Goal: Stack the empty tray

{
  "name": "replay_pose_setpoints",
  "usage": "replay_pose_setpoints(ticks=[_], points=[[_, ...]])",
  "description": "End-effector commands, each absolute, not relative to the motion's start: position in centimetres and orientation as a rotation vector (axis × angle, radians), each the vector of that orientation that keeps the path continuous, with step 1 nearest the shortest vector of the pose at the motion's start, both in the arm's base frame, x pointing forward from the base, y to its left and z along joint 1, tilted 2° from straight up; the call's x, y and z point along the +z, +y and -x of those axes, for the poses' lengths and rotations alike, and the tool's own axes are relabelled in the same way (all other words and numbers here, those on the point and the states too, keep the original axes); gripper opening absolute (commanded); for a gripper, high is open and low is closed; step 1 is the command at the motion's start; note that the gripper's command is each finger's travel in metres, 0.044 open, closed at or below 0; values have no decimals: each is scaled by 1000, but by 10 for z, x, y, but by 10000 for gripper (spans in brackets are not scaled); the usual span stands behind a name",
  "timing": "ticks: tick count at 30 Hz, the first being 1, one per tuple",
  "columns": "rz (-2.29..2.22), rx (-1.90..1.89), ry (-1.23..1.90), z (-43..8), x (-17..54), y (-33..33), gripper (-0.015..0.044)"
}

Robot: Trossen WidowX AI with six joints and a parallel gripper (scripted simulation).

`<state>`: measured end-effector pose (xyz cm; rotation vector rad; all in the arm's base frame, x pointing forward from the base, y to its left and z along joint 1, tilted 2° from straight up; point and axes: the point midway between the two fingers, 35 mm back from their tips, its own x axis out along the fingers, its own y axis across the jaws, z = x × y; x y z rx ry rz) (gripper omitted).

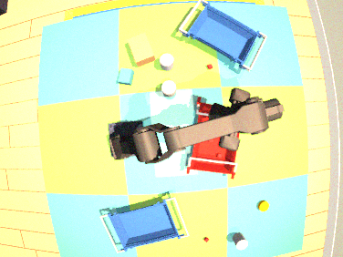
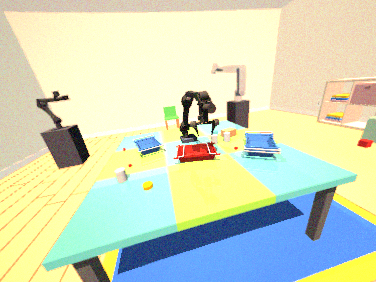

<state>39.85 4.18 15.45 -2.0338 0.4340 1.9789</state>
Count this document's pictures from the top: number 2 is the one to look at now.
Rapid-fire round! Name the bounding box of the red plastic tray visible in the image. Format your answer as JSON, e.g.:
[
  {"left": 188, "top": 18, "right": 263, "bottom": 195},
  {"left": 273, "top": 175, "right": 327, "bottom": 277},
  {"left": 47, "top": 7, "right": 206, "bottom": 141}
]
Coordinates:
[{"left": 174, "top": 142, "right": 221, "bottom": 162}]

